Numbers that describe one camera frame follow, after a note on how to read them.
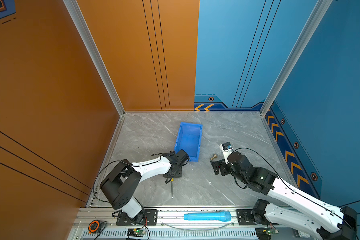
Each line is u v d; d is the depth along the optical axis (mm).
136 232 707
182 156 721
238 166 541
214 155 939
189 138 1054
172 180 847
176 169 643
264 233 706
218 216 710
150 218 736
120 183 468
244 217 725
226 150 644
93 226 691
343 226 389
